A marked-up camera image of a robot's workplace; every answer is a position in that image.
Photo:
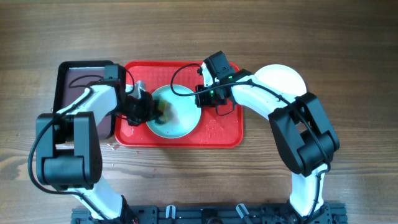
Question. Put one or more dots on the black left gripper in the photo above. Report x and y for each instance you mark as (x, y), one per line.
(152, 111)

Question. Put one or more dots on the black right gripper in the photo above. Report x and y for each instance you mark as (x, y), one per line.
(203, 101)

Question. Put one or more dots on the green yellow sponge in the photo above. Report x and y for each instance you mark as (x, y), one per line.
(162, 112)

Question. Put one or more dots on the light blue plate top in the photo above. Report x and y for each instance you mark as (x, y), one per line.
(181, 115)

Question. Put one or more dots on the white plate with red stains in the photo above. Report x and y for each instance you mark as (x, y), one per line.
(282, 78)

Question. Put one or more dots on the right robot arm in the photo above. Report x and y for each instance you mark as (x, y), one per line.
(304, 136)

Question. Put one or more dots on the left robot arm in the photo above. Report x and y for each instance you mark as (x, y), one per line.
(65, 158)

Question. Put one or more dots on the red plastic tray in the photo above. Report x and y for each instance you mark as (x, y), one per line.
(212, 131)

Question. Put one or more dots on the black water tray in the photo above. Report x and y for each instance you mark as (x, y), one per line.
(85, 71)

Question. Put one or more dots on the black mounting rail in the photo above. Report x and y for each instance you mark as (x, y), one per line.
(266, 213)

